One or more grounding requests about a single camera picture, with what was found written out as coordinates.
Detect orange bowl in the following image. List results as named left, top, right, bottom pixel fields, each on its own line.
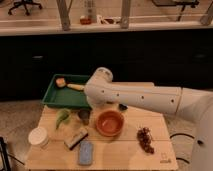
left=95, top=110, right=124, bottom=137

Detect green plastic tray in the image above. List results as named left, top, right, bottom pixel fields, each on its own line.
left=42, top=74, right=89, bottom=109

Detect red object on floor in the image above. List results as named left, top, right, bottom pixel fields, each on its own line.
left=80, top=16, right=92, bottom=25

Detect green pepper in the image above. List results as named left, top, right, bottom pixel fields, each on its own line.
left=56, top=109, right=70, bottom=128

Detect white black brush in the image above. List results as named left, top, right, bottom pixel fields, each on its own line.
left=118, top=104, right=128, bottom=111

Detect black cable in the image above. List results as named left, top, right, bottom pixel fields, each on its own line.
left=169, top=132, right=193, bottom=165

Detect bunch of dark grapes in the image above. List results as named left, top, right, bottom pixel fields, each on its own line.
left=137, top=127, right=154, bottom=154

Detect wooden block eraser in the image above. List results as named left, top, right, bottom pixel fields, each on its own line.
left=64, top=128, right=88, bottom=150

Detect black office chair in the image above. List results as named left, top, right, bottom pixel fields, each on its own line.
left=8, top=0, right=43, bottom=16

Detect white round container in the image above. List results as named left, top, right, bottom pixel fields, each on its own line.
left=28, top=127, right=49, bottom=148

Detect blue sponge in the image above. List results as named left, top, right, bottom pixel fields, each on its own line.
left=78, top=141, right=93, bottom=166

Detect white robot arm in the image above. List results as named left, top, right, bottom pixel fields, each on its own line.
left=84, top=67, right=213, bottom=171

